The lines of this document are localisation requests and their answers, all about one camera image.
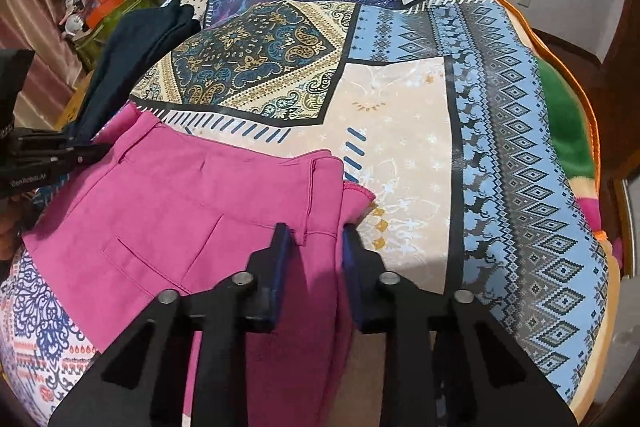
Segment pink pants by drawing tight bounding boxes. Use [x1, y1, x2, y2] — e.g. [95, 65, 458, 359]
[24, 104, 373, 426]

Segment dark navy folded garment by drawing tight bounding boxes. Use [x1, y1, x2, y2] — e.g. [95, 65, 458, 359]
[64, 0, 201, 143]

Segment orange box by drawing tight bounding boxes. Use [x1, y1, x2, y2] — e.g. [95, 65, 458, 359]
[85, 0, 125, 29]

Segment pink striped curtain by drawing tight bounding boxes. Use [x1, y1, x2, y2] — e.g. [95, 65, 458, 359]
[1, 0, 86, 129]

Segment patchwork patterned bedspread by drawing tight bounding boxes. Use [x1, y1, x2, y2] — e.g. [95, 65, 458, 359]
[1, 0, 620, 426]

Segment green orange blanket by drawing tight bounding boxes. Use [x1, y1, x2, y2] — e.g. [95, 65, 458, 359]
[479, 0, 626, 268]

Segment brown wooden door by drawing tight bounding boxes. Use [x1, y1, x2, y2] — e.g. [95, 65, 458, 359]
[598, 0, 639, 173]

